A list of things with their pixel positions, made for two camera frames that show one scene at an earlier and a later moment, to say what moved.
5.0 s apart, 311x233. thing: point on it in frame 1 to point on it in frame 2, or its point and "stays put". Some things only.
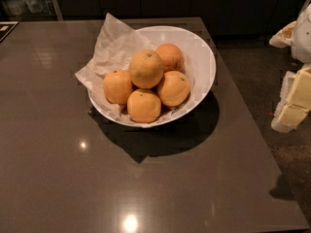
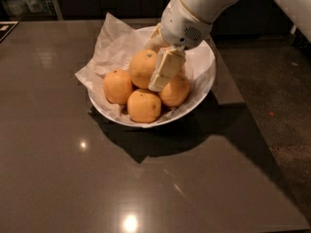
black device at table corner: [6, 26] stays put
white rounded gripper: [302, 36] to [180, 26]
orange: [144, 106] stays put
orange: [146, 69] stays put
